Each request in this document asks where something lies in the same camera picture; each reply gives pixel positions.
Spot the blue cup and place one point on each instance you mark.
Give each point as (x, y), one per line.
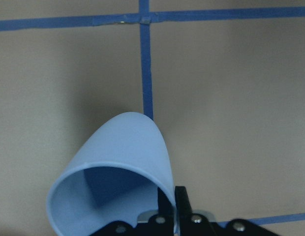
(115, 176)

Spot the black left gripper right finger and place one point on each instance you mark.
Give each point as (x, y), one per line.
(196, 224)

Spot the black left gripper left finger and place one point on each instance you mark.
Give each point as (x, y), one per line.
(158, 224)

